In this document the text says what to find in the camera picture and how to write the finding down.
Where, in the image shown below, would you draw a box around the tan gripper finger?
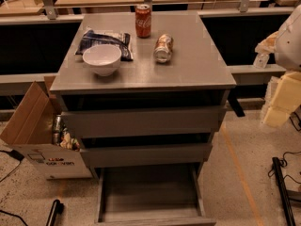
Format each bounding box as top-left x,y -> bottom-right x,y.
255,32 -> 278,54

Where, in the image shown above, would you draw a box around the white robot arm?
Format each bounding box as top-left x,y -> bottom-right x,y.
253,5 -> 301,72

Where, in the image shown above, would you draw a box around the grey top drawer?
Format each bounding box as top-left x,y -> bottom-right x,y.
62,106 -> 226,138

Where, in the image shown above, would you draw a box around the grey middle drawer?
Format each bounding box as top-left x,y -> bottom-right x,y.
80,143 -> 213,168

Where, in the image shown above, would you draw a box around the red cola can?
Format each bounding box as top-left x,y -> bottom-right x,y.
135,4 -> 151,38

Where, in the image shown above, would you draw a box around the grey drawer cabinet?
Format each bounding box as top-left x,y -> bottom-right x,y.
50,10 -> 237,226

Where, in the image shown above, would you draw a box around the grey open bottom drawer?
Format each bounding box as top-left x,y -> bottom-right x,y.
95,164 -> 216,226

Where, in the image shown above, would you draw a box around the black bar on floor right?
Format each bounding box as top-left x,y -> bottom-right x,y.
272,157 -> 295,226

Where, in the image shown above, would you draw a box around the white bowl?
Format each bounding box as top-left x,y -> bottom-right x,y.
83,44 -> 121,76

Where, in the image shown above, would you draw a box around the blue white snack bag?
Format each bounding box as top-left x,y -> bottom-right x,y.
75,29 -> 133,61

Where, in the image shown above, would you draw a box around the cans and wrappers in box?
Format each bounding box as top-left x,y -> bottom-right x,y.
52,115 -> 80,151

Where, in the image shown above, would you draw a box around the open cardboard box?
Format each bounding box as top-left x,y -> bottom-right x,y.
0,82 -> 91,179

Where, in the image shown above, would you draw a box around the black handle on floor left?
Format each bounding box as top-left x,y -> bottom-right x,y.
46,199 -> 64,226

